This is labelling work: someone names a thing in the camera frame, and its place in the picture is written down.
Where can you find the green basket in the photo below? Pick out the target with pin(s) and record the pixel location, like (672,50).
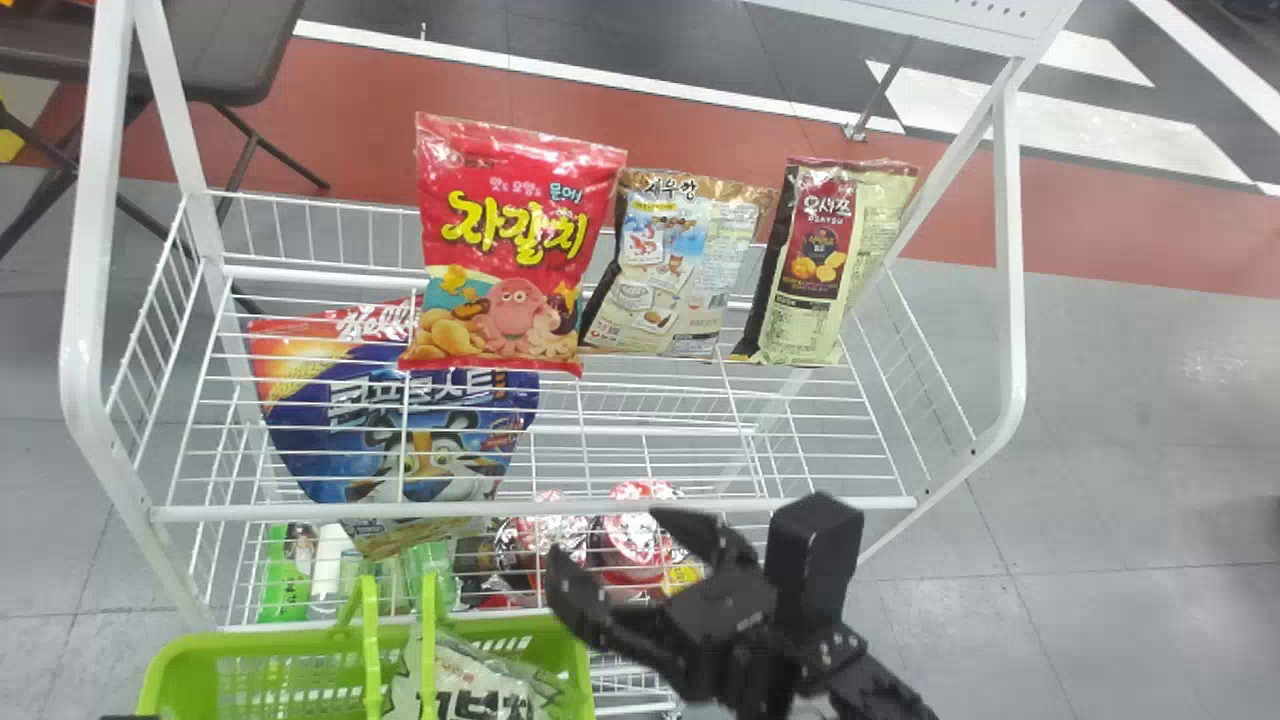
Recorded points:
(300,680)

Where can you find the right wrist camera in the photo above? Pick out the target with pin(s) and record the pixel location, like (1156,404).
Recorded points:
(815,560)

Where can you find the red snack packet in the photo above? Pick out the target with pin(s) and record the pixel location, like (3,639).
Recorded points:
(510,240)

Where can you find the red noodle cup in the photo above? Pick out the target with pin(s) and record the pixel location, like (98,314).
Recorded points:
(632,545)

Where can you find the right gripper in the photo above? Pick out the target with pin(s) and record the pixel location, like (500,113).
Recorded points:
(730,650)

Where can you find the black noodle cup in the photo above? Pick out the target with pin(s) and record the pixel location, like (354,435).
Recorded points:
(530,540)

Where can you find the white snack packet brown top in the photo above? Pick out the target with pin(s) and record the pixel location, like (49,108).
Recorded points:
(680,260)

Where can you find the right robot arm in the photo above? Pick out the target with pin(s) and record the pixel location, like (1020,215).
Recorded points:
(880,695)

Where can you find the green bottle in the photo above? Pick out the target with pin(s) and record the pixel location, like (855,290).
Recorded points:
(284,585)

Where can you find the blue cereal bag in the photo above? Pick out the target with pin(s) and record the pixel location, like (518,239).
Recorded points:
(400,420)

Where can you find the beige snack packet maroon panel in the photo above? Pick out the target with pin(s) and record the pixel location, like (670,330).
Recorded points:
(830,260)

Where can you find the white snack packet green print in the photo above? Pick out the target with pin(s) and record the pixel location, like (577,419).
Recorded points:
(480,690)

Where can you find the dark side table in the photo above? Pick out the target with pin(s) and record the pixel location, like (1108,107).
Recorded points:
(200,50)

